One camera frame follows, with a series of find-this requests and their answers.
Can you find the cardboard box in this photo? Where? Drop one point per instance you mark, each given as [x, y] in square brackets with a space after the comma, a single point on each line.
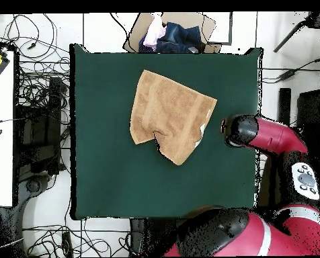
[181, 17]

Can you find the dark blue jeans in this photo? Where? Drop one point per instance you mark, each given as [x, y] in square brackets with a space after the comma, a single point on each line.
[181, 37]

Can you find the black chair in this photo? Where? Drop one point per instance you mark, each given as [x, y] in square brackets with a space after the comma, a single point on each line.
[285, 104]
[53, 107]

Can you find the dark metal frame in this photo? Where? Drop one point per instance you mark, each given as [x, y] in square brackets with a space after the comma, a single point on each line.
[230, 27]

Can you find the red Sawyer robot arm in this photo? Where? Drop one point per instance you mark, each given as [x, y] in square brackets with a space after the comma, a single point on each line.
[278, 137]

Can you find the tan terry towel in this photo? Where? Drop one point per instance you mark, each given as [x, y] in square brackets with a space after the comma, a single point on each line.
[170, 113]

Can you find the pale pink garment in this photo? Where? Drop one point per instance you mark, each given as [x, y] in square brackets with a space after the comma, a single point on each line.
[153, 32]

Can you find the black power strip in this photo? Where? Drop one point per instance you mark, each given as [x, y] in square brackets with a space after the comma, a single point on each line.
[67, 244]

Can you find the white desk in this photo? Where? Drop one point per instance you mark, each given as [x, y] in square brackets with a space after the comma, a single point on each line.
[0, 161]

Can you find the dark green table cloth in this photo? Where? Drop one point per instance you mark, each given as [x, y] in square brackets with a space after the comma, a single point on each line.
[109, 174]

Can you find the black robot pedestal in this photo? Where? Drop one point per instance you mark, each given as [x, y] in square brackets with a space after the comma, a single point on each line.
[137, 236]

